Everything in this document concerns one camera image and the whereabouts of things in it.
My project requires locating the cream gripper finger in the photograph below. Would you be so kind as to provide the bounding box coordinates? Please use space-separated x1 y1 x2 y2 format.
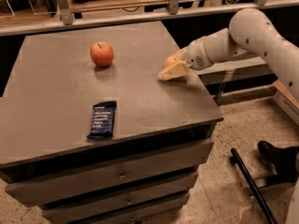
158 61 189 80
173 48 187 61

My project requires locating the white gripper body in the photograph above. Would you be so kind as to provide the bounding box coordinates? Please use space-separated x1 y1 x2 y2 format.
184 38 209 70

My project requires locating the orange fruit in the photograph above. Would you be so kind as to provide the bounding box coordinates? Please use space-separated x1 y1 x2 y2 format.
164 56 178 67

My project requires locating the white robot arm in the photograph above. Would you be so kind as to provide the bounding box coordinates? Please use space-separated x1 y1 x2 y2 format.
158 8 299 224

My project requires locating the blue rxbar wrapper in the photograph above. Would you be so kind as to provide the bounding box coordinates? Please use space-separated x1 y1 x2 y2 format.
87 101 117 139

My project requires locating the red apple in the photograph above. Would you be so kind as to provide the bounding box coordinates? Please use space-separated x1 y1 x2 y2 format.
90 41 114 67

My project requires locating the black chair leg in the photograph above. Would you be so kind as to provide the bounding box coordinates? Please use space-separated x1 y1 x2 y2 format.
230 148 278 224

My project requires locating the grey drawer cabinet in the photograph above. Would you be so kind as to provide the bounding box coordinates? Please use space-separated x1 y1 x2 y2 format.
0 22 222 224

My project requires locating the black shoe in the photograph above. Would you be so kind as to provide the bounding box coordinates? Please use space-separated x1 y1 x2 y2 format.
258 141 299 182

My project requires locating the metal railing frame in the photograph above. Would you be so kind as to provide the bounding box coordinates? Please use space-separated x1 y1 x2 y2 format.
0 0 299 36

